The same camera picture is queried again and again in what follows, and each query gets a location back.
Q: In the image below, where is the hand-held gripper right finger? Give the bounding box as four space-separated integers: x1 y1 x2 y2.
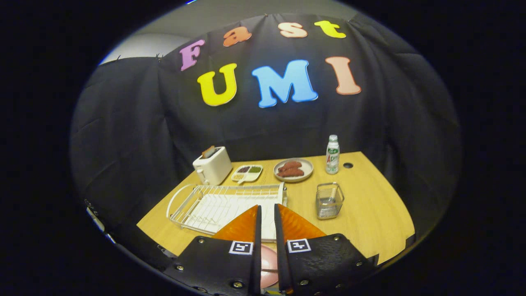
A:
274 203 376 296

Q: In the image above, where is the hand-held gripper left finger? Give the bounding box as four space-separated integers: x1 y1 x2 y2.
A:
162 204 263 296

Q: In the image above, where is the pink plate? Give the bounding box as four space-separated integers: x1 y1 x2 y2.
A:
261 245 280 289

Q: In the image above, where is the white wire dish rack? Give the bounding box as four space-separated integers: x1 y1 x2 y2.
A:
166 182 288 243

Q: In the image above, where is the metal wire basket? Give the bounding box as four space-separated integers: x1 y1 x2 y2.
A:
315 182 345 220

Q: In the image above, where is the white divided sauce dish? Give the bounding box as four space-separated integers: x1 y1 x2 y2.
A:
231 164 263 184

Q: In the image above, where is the grey plate with meat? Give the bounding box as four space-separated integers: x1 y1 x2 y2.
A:
273 158 314 183

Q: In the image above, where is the white toaster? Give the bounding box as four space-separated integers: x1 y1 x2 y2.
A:
193 146 233 186

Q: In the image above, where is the white green drink bottle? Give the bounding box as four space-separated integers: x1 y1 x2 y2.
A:
325 134 341 175

